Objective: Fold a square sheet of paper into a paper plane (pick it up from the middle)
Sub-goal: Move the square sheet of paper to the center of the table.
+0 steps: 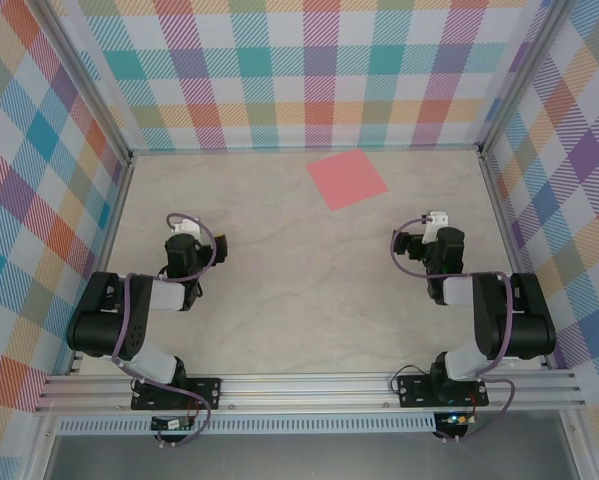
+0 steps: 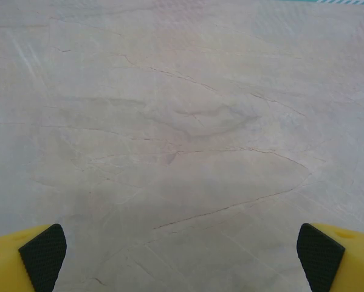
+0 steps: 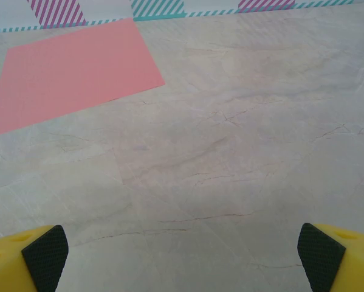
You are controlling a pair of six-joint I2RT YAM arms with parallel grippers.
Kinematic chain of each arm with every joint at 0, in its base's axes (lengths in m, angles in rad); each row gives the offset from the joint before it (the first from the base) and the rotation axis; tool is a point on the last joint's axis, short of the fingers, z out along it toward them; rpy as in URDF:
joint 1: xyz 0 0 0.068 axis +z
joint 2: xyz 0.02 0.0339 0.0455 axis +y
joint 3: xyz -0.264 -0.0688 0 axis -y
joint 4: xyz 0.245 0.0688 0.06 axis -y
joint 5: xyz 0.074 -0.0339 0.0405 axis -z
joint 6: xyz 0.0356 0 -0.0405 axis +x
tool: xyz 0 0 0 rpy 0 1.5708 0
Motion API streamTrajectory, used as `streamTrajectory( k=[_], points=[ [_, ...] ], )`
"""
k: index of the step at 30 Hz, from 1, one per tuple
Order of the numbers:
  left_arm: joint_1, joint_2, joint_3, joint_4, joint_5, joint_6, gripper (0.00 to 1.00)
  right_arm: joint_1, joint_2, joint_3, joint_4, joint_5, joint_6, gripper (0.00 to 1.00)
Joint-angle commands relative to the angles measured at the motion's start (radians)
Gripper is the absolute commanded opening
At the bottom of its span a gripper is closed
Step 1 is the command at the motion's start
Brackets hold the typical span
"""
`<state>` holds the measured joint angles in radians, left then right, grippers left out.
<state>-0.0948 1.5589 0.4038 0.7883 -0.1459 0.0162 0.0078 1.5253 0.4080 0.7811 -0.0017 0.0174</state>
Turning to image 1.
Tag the pink square paper sheet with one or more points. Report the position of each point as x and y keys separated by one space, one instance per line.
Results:
x=346 y=179

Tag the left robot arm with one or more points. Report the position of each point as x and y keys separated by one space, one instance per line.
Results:
x=99 y=320

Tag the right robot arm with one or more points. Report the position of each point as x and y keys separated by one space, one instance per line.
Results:
x=524 y=320

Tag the grey metal panel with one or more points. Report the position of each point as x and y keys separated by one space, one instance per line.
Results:
x=304 y=457

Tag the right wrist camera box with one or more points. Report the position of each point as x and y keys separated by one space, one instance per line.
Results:
x=438 y=218

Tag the aluminium table side rail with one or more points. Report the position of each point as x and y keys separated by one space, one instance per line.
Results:
x=110 y=230
x=504 y=225

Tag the thin aluminium wall rail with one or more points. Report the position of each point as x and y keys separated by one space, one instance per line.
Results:
x=279 y=149

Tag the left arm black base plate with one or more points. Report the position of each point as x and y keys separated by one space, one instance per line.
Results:
x=206 y=392

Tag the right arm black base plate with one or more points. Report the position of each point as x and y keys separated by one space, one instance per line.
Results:
x=411 y=392

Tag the long aluminium mounting rail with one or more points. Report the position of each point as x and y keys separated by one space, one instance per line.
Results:
x=304 y=392

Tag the aluminium frame post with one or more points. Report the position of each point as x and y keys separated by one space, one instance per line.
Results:
x=521 y=80
x=86 y=85

